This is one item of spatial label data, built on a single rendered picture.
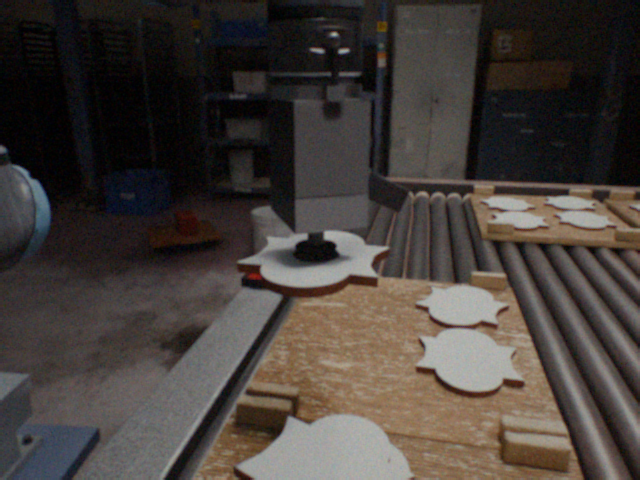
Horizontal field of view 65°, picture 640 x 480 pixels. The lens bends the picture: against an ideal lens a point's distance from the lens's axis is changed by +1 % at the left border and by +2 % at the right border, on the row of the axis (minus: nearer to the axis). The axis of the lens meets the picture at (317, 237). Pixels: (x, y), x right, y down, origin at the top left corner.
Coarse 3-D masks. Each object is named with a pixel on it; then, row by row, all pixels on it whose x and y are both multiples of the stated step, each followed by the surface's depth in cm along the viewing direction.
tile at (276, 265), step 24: (288, 240) 49; (336, 240) 49; (360, 240) 49; (240, 264) 43; (264, 264) 43; (288, 264) 43; (312, 264) 43; (336, 264) 43; (360, 264) 43; (288, 288) 39; (312, 288) 39; (336, 288) 40
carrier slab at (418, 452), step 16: (224, 432) 51; (240, 432) 51; (256, 432) 51; (272, 432) 51; (224, 448) 49; (240, 448) 49; (256, 448) 49; (400, 448) 49; (416, 448) 49; (432, 448) 49; (448, 448) 49; (464, 448) 49; (480, 448) 49; (208, 464) 47; (224, 464) 47; (416, 464) 47; (432, 464) 47; (448, 464) 47; (464, 464) 47; (480, 464) 47; (496, 464) 47; (512, 464) 47; (576, 464) 47
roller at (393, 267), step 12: (408, 204) 148; (396, 216) 137; (408, 216) 137; (396, 228) 124; (396, 240) 115; (396, 252) 107; (384, 264) 103; (396, 264) 101; (384, 276) 95; (396, 276) 95
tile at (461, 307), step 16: (432, 288) 83; (464, 288) 83; (416, 304) 78; (432, 304) 77; (448, 304) 77; (464, 304) 77; (480, 304) 77; (496, 304) 77; (432, 320) 74; (448, 320) 72; (464, 320) 72; (480, 320) 72
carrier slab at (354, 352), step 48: (384, 288) 85; (480, 288) 86; (288, 336) 70; (336, 336) 70; (384, 336) 70; (432, 336) 70; (528, 336) 70; (288, 384) 59; (336, 384) 59; (384, 384) 59; (432, 384) 59; (528, 384) 59; (432, 432) 51; (480, 432) 51
